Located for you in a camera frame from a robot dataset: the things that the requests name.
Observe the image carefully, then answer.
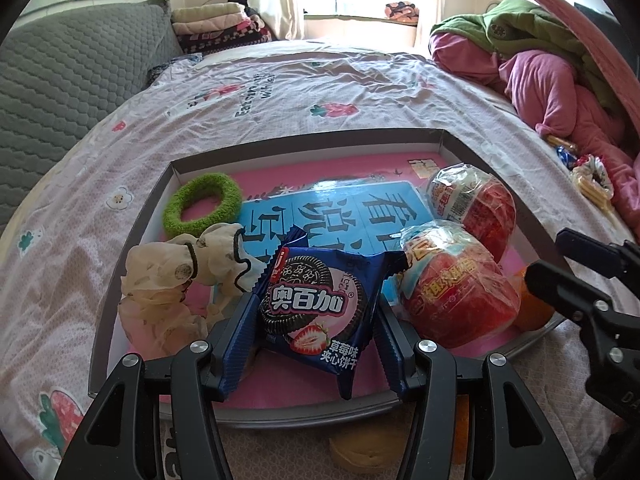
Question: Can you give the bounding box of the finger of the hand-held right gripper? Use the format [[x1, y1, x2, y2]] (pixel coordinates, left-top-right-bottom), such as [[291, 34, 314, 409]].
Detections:
[[525, 260, 626, 346], [555, 227, 640, 286]]

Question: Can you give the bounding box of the orange tangerine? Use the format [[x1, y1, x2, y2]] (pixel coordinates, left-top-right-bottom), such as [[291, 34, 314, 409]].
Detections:
[[510, 267, 556, 331]]

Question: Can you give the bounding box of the grey quilted headboard cover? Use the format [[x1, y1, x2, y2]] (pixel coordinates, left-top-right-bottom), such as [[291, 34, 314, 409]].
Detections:
[[0, 0, 186, 233]]

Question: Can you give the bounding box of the blue sandwich cookie packet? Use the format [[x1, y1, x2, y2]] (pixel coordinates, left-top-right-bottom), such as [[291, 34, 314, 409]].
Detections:
[[252, 225, 408, 401]]

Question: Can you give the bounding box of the green jacket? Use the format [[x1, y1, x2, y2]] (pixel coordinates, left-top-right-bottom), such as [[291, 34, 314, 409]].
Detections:
[[431, 0, 626, 111]]

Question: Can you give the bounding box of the cream scrunchie with black trim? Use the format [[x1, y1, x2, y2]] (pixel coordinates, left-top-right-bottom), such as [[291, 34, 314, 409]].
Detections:
[[118, 222, 266, 358]]

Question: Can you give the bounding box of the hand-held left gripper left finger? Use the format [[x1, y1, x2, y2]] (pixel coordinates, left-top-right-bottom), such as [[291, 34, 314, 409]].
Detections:
[[55, 290, 261, 480]]

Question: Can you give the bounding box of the green fuzzy hair tie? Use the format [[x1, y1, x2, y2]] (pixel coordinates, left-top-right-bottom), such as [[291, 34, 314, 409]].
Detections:
[[162, 172, 243, 237]]

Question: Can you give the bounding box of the red snack in clear wrapper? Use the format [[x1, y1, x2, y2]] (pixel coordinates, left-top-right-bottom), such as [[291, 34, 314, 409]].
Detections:
[[425, 164, 517, 263]]

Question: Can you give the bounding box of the floral patterned cloth bundle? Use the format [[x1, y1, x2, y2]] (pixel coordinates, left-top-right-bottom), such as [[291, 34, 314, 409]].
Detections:
[[384, 1, 420, 25]]

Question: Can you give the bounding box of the egg-shaped toy snack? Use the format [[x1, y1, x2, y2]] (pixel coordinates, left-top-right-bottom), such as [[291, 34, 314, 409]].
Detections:
[[397, 220, 522, 350]]

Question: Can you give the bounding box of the pink quilted cover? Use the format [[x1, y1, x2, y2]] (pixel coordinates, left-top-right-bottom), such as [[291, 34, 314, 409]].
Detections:
[[492, 0, 640, 126]]

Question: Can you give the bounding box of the wafer biscuit packet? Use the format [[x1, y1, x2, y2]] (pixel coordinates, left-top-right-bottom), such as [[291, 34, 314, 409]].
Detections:
[[570, 167, 618, 216]]

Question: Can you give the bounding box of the dark checkered folded blanket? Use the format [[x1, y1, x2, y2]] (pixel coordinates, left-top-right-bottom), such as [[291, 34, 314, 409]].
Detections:
[[175, 22, 276, 55]]

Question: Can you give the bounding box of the pink fleece garment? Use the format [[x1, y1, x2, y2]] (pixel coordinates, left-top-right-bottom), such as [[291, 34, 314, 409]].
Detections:
[[497, 50, 640, 241]]

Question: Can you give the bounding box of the grey shallow cardboard box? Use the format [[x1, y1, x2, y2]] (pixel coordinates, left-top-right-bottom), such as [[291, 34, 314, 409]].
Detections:
[[87, 128, 573, 428]]

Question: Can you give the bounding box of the folded cream blanket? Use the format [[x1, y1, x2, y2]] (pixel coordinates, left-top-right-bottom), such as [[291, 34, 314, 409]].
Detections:
[[171, 1, 256, 36]]

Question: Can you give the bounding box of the magenta cushion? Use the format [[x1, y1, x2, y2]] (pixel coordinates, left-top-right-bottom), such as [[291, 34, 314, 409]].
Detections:
[[429, 32, 506, 93]]

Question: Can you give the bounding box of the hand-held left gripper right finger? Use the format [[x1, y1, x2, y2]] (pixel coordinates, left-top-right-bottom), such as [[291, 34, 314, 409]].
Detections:
[[372, 295, 578, 480]]

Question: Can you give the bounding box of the pink book with blue label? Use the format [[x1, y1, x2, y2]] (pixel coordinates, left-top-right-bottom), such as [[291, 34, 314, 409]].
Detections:
[[125, 147, 551, 411]]

